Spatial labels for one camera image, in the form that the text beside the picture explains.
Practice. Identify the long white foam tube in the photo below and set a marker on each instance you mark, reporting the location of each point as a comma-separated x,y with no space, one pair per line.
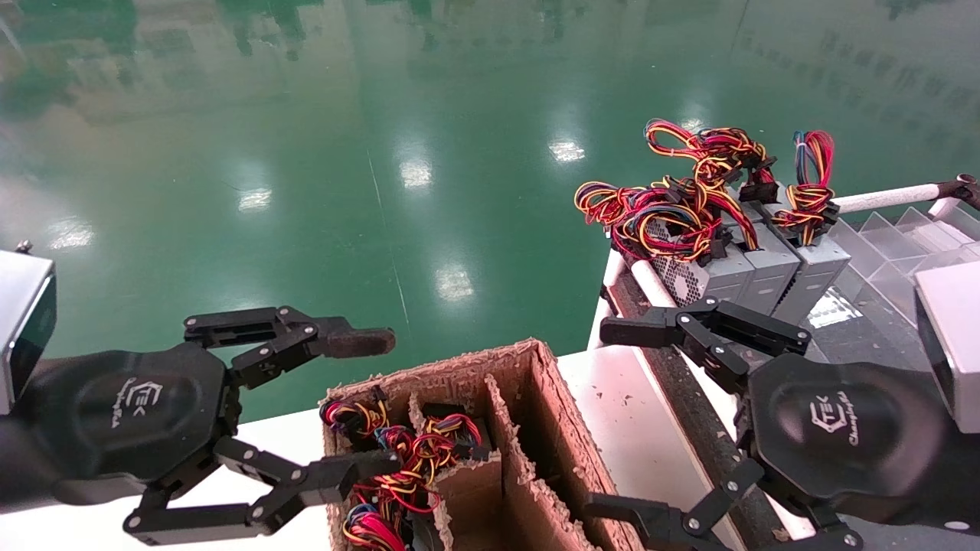
880,197

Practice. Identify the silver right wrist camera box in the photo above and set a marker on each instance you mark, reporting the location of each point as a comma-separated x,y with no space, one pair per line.
953,337

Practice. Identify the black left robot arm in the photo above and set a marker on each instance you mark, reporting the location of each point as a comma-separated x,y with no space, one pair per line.
15,467

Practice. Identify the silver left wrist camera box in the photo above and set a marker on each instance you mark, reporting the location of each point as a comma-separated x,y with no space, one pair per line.
19,321

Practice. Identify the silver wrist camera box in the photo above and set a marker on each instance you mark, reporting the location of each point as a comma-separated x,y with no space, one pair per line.
953,337
19,321

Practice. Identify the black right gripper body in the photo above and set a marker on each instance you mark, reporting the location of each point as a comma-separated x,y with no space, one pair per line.
842,428

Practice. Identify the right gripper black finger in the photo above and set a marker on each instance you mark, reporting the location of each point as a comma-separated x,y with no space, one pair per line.
620,511
635,329

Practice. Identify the short white foam tube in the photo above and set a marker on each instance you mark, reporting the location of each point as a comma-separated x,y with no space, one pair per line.
654,283

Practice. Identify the black tube clamp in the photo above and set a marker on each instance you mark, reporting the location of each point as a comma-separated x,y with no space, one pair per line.
961,187

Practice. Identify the clear plastic divider tray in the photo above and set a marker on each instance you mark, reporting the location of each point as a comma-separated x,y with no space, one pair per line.
888,237

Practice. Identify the black conveyor belt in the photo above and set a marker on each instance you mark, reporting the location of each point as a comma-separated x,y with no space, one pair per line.
689,417

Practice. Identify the shredded cardboard divider box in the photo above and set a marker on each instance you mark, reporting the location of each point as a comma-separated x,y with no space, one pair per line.
536,428

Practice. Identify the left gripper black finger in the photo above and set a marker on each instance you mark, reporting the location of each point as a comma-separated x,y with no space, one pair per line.
352,473
352,343

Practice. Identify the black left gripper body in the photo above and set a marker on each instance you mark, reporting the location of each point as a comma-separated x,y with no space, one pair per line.
138,413

